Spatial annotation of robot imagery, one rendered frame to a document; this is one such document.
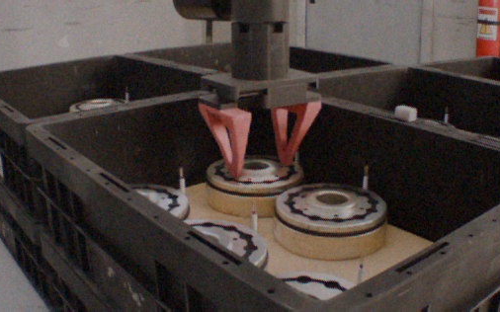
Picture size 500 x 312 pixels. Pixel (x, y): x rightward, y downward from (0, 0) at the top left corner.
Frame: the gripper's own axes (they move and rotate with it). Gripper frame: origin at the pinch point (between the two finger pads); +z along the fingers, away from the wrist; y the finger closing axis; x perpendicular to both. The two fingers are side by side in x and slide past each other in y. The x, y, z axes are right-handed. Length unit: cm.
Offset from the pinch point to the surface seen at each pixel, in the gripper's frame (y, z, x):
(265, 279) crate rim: 18.8, -6.2, 27.9
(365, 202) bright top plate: -3.0, 0.9, 12.5
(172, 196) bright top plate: 10.6, 1.0, 1.0
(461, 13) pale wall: -266, -1, -163
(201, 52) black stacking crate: -20, -4, -50
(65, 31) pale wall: -72, 15, -352
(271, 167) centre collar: -0.7, 0.4, 0.9
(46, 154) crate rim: 22.1, -5.2, 0.6
